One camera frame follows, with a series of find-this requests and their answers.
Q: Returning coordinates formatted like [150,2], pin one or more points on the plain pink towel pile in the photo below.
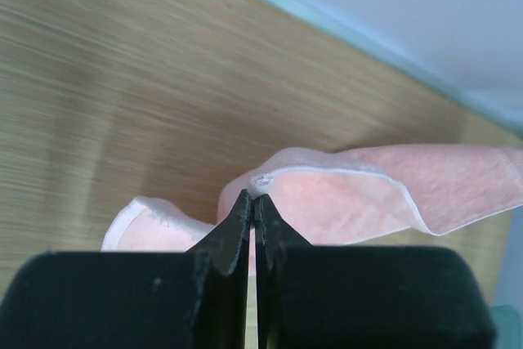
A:
[356,195]

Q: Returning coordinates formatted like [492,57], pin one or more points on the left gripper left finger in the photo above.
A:
[195,299]

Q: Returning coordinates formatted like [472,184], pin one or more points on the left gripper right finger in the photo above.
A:
[311,296]

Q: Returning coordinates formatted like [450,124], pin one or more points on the clear teal plastic bin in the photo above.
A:
[508,323]

